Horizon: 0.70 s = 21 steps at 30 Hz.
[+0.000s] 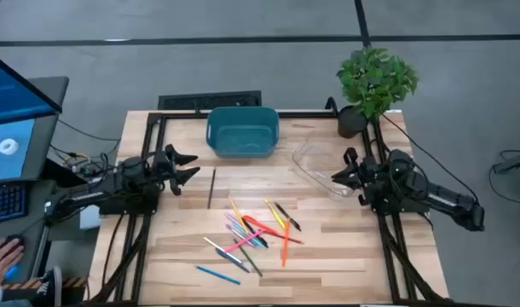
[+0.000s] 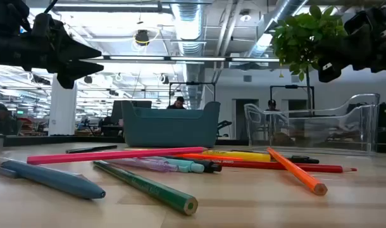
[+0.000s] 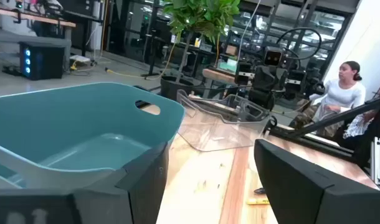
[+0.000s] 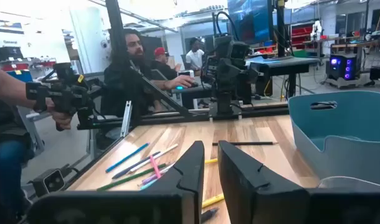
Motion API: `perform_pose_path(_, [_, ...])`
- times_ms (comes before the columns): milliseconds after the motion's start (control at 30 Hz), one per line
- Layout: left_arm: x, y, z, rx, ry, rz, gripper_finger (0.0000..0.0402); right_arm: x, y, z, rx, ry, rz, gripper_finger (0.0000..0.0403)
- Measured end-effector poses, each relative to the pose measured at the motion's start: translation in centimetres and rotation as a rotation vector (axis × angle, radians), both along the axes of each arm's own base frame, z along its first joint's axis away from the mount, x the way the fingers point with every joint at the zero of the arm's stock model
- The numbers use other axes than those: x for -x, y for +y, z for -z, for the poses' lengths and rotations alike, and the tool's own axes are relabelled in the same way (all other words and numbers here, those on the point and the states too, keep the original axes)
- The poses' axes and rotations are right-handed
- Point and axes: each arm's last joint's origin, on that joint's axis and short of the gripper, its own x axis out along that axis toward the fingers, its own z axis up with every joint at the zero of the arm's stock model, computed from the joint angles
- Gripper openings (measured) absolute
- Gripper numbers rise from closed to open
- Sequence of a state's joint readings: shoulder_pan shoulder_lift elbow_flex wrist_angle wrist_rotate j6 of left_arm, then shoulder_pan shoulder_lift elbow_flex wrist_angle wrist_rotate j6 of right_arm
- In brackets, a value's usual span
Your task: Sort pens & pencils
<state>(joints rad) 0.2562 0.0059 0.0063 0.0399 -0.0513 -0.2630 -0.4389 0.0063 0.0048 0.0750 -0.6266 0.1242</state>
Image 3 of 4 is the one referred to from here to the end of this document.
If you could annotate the wooden workbench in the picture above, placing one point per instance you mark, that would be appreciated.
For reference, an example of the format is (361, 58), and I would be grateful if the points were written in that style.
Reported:
(37, 18)

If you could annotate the green potted plant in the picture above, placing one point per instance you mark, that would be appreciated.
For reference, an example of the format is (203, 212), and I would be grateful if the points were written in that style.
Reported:
(202, 15)

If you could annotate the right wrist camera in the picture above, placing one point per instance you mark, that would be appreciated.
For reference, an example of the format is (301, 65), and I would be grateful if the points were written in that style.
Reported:
(273, 56)

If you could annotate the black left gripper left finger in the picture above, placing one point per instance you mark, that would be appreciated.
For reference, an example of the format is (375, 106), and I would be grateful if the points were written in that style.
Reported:
(84, 208)

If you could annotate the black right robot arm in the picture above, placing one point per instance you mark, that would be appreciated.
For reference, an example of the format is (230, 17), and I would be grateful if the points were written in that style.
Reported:
(314, 84)

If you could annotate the black computer tower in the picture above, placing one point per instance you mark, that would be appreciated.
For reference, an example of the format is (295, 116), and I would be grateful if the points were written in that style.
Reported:
(42, 60)

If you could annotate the yellow pencil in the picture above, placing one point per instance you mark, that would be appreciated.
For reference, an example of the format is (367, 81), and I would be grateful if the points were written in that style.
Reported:
(258, 201)

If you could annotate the person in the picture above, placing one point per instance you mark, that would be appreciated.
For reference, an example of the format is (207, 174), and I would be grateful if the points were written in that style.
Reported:
(358, 127)
(342, 93)

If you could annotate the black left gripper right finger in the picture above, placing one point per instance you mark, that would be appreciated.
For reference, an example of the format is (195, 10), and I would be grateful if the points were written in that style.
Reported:
(317, 199)

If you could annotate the teal plastic bin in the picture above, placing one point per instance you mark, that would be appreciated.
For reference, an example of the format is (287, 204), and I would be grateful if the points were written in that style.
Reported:
(68, 118)

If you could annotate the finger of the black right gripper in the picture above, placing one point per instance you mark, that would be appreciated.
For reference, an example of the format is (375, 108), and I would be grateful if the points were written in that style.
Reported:
(278, 79)
(261, 93)

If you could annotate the silver aluminium post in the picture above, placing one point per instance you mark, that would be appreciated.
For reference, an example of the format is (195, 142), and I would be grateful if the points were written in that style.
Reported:
(377, 161)

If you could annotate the white power strip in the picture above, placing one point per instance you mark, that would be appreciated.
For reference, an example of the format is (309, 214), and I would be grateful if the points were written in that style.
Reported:
(80, 58)

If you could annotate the clear plastic container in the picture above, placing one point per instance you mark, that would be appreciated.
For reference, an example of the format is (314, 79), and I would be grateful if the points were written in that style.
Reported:
(215, 133)

